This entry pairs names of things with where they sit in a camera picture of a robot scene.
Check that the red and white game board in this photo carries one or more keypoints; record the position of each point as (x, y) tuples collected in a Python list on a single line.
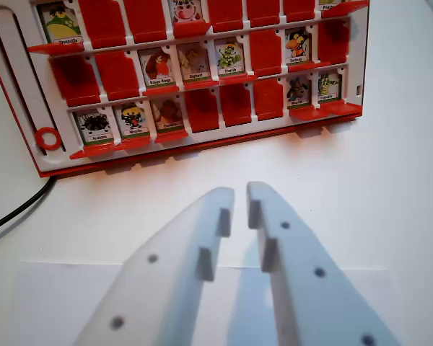
[(209, 108)]

